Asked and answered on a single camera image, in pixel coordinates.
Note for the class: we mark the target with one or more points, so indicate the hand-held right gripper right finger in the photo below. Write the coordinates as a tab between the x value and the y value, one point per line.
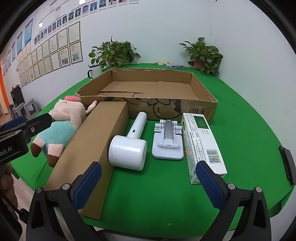
210	185

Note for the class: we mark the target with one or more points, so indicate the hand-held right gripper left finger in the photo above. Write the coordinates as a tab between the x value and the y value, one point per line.
89	183

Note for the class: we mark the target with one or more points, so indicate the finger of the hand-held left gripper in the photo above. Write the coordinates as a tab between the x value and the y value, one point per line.
15	122
40	123

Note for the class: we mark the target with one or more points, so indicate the pink plush pig toy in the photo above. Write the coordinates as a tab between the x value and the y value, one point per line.
60	129

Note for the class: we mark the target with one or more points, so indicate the white cylindrical tube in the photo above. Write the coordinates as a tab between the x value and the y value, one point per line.
127	150

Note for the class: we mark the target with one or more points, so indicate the large cardboard box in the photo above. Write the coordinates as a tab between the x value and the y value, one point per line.
161	106

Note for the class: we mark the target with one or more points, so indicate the person's left hand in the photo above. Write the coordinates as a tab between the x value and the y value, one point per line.
8	185

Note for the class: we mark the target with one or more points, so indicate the grey plastic stool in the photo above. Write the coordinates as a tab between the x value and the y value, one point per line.
19	110
30	107

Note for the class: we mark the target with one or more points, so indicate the black cabinet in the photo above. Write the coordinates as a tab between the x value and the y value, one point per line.
16	95

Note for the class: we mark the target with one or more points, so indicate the white and green carton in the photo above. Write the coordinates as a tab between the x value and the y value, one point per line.
198	143

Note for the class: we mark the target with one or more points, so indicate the white folding phone stand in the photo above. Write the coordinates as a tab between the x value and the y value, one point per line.
167	148

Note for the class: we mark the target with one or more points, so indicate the green tablecloth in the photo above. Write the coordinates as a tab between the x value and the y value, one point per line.
242	115

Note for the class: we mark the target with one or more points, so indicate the black phone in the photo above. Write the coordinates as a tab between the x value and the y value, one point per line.
288	164

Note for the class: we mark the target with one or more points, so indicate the bushy potted green plant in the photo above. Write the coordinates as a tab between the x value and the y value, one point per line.
113	52

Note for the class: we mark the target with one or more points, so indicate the row of portrait photos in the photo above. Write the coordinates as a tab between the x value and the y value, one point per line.
76	11

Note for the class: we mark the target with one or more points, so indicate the colourful flat box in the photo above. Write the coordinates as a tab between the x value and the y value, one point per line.
174	66

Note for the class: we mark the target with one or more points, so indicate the potted plant in brown pot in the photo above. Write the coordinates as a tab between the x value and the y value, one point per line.
203	55

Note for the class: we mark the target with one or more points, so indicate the yellow paper item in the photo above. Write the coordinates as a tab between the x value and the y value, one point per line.
161	63

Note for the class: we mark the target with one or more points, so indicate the wall of framed certificates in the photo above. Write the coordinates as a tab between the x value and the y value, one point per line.
62	46

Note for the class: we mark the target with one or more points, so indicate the blue wall poster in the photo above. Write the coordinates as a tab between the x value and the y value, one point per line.
19	41
28	31

